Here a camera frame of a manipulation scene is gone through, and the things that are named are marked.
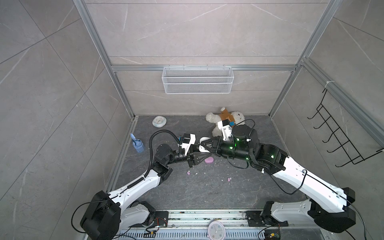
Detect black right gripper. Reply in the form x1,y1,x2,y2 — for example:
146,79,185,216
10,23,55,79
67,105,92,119
200,135,254,163

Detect pink oval earbud case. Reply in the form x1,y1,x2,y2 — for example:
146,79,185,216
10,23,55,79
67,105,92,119
204,157,215,164

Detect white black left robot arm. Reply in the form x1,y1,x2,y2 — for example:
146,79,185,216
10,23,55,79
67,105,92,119
76,130,212,240

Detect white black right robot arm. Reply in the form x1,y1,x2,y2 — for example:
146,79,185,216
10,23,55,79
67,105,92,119
200,124,362,233

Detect white teddy bear brown hoodie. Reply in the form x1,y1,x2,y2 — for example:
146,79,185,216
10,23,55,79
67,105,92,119
206,107,245,137

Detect light blue round clock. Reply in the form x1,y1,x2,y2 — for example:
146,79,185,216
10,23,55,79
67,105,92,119
152,116,167,128

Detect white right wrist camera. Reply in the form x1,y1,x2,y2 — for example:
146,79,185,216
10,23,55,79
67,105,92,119
217,120,235,141

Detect white wire mesh basket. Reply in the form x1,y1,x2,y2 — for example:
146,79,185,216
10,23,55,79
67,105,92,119
162,67,235,95

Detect black wire hook rack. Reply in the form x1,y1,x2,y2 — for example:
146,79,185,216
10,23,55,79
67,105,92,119
307,89,384,168

